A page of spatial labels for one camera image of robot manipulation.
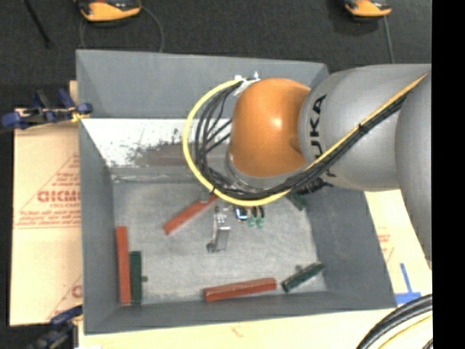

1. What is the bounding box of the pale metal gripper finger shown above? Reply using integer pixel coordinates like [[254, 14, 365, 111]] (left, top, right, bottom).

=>
[[217, 209, 232, 252], [206, 208, 222, 254]]

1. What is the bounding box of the red-brown flat block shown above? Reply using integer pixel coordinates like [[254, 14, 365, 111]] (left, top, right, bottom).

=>
[[203, 277, 278, 302], [116, 225, 132, 305], [163, 193, 219, 236]]

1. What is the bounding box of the grey metal bin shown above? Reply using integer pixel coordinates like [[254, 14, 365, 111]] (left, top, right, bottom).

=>
[[75, 49, 398, 334]]

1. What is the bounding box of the dark green flat block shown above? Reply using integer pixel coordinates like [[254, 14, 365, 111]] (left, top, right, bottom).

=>
[[280, 262, 326, 294], [128, 250, 143, 305]]

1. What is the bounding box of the brown cardboard board, red print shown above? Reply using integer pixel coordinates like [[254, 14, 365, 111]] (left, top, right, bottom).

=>
[[9, 120, 84, 327]]

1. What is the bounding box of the black cylinder on white bracket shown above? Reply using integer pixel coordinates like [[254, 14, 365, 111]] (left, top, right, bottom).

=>
[[300, 178, 332, 196]]

